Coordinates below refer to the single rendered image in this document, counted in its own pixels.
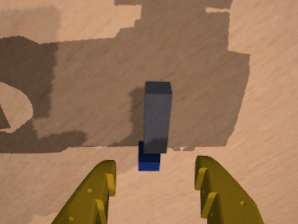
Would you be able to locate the dark blue cube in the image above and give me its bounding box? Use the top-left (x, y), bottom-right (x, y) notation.
top-left (138, 141), bottom-right (161, 171)

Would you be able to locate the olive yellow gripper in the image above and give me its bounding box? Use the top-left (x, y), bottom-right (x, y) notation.
top-left (51, 155), bottom-right (264, 224)

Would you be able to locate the grey rectangular block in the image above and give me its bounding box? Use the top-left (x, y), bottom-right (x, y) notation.
top-left (144, 81), bottom-right (173, 154)

